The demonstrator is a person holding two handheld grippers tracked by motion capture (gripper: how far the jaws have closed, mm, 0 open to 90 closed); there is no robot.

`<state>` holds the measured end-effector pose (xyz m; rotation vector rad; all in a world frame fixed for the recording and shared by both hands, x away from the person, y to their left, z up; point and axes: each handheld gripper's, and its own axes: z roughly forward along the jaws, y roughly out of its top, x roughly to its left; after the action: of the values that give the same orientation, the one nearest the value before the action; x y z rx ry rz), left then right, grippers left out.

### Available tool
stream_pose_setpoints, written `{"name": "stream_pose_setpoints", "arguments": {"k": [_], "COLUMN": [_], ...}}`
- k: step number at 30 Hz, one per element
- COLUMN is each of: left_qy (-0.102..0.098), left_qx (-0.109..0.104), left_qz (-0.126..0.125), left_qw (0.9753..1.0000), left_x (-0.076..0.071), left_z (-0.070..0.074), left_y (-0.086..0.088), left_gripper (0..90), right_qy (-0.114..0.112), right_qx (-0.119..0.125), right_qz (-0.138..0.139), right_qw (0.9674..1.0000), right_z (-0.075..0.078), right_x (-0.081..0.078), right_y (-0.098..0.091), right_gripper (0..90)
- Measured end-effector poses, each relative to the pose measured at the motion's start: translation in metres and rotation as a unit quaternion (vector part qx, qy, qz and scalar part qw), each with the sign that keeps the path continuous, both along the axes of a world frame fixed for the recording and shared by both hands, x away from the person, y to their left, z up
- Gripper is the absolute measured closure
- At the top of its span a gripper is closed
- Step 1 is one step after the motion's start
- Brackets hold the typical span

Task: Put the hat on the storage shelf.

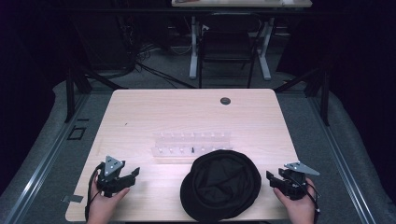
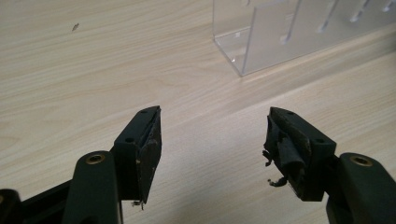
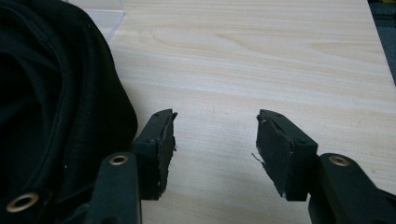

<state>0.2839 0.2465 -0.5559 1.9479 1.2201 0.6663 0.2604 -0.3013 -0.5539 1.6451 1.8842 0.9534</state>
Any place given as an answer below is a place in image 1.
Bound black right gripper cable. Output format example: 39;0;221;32
289;174;322;224

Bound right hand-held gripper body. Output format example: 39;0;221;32
277;161;321;201

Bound black metal frame stand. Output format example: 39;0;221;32
64;60;129;124
273;65;332;127

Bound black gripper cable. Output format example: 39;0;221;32
84;161;106;222
289;174;322;224

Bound clear acrylic rack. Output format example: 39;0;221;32
150;132;234;159

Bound white-legged desk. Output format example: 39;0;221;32
171;0;313;82

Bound grey tape piece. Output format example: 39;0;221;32
61;194;85;204

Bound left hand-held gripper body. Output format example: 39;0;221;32
96;155;129;199

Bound person's right hand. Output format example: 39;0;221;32
273;177;318;224

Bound black floor cables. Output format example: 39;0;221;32
134;43;198;91

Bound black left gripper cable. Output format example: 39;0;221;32
84;161;106;222

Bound metal floor rail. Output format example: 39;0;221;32
306;94;377;224
2;92;92;224

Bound black tape square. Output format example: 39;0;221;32
66;125;88;141

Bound black hat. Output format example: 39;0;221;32
179;149;262;223

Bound black chair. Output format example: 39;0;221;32
197;13;264;90

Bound person's left hand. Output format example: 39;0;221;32
86;177;131;224

